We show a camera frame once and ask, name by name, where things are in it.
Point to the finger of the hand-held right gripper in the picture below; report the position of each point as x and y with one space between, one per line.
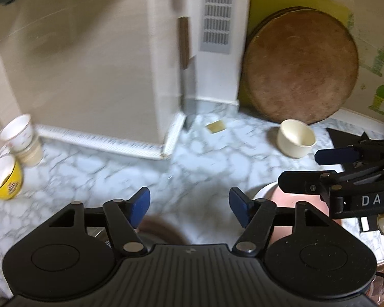
336 155
304 182

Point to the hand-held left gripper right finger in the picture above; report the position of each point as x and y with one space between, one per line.
240 206

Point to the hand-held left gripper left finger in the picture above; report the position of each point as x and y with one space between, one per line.
141 205

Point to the pink pig-shaped plate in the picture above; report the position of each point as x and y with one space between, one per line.
284 199

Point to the cream bowl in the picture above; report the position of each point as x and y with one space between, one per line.
297 140

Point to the small yellow sponge piece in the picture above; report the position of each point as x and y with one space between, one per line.
216 127

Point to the round wooden cutting board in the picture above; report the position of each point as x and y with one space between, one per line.
300 67

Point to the beige paper cup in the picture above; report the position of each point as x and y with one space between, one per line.
31 155

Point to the yellow paper cup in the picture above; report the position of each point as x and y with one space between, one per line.
7 179

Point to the white floral paper cup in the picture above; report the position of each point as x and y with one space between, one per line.
17 131

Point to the grey vent grille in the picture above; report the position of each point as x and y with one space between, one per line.
216 12

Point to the cactus print wall sticker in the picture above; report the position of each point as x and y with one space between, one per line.
381 97

